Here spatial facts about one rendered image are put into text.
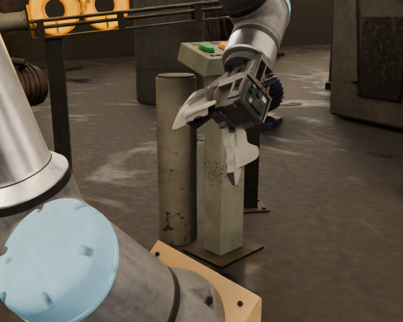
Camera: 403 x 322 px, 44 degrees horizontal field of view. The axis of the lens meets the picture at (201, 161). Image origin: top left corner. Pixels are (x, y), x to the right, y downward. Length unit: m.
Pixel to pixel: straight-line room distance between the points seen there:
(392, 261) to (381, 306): 0.26
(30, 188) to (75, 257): 0.17
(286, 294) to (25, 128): 0.85
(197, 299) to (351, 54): 2.90
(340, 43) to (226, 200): 2.31
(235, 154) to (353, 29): 2.71
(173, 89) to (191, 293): 0.82
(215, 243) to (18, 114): 0.91
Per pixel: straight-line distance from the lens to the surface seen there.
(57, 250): 0.61
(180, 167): 1.49
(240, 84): 0.79
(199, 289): 0.74
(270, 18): 0.92
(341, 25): 3.60
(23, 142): 0.71
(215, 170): 1.42
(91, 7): 1.69
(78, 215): 0.61
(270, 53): 0.88
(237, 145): 0.84
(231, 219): 1.49
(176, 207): 1.53
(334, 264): 1.52
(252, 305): 0.74
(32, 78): 1.67
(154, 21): 4.06
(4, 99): 0.69
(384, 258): 1.60
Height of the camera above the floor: 0.68
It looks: 16 degrees down
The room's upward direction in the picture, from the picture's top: straight up
